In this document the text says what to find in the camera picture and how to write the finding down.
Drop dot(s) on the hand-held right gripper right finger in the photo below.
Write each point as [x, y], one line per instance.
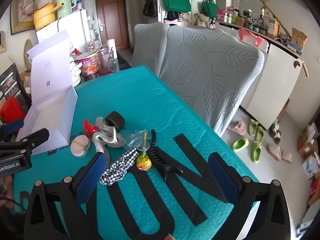
[222, 177]

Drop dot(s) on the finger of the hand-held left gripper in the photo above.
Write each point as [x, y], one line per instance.
[13, 127]
[37, 136]

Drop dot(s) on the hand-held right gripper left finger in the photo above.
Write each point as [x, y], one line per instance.
[92, 178]

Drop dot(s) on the black white checkered scrunchie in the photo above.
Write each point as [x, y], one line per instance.
[117, 168]

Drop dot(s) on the pink disc with rubber band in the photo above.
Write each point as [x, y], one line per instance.
[78, 147]

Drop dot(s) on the clear curved hair clip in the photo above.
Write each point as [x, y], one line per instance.
[107, 131]

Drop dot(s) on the small red fan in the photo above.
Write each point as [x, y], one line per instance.
[89, 128]

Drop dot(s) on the clear plastic piece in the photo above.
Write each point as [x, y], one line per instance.
[133, 142]

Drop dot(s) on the dark brown square pad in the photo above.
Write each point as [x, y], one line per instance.
[116, 121]

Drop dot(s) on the white gift box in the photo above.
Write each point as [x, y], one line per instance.
[50, 75]

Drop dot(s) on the black hair claw clip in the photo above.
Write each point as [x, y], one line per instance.
[160, 161]

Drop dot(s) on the person's right hand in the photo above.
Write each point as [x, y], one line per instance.
[170, 237]

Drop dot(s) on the red canister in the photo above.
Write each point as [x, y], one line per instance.
[10, 110]

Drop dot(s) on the green slipper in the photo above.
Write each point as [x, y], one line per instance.
[256, 152]
[252, 127]
[260, 135]
[240, 144]

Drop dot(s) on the black printed bag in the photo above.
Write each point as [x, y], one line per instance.
[11, 82]

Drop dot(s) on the pink plush slipper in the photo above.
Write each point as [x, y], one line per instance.
[237, 128]

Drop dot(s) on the beige slipper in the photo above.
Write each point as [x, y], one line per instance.
[273, 152]
[287, 157]

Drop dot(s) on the dark plush slipper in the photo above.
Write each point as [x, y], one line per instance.
[276, 133]

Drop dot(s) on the white ceramic figure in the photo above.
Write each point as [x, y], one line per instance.
[75, 72]

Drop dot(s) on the woven wicker fan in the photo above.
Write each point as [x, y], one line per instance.
[28, 52]

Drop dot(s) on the instant noodle cup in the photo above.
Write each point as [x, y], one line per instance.
[87, 65]

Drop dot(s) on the pile of cardboard boxes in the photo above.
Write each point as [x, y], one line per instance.
[308, 142]

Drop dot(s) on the grey leaf covered chair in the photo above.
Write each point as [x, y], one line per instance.
[147, 45]
[212, 80]

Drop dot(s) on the glass measuring cup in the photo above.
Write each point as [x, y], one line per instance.
[106, 63]

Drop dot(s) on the white cabinet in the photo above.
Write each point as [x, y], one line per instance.
[272, 80]

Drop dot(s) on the yellow pot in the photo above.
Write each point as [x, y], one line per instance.
[43, 17]

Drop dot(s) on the framed picture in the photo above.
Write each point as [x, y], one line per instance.
[22, 11]

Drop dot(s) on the white fridge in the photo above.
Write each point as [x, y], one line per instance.
[75, 25]

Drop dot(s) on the white paper roll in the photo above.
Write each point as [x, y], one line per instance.
[111, 44]

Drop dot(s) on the light green kettle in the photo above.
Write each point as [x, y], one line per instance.
[65, 6]

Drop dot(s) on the brown door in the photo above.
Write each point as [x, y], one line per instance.
[112, 22]

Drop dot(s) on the pink bottle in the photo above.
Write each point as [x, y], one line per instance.
[79, 5]

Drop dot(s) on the pink plastic bag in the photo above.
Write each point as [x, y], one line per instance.
[250, 36]

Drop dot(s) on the row of jars and bottles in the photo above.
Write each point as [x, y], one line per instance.
[250, 26]

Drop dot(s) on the small cardboard box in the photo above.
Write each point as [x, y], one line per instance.
[298, 38]

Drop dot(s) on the bamboo stick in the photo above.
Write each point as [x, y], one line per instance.
[280, 21]

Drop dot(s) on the dark hanging handbag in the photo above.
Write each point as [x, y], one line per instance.
[150, 7]

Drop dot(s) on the green tote bag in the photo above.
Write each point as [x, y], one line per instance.
[176, 2]

